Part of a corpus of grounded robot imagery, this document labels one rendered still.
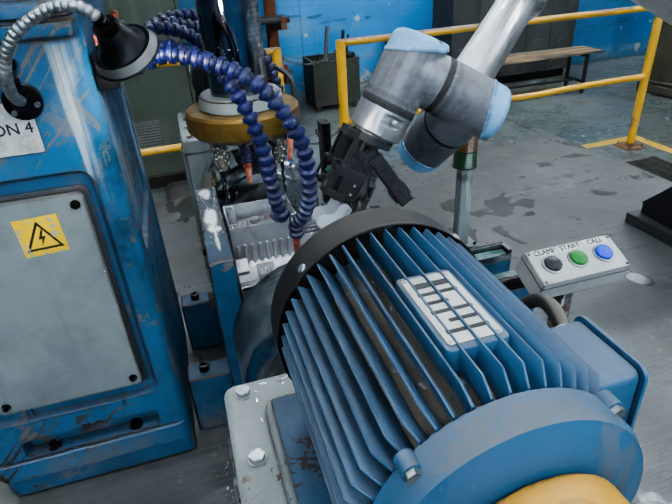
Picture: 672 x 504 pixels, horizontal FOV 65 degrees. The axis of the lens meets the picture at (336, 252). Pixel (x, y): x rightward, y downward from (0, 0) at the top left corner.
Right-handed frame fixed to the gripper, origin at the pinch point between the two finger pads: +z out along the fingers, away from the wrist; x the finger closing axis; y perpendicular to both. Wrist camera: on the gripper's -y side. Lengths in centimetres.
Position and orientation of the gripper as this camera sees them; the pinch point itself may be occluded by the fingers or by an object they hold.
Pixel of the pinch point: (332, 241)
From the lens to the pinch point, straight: 94.5
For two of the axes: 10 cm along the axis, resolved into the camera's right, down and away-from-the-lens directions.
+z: -4.3, 8.4, 3.2
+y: -8.6, -2.7, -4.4
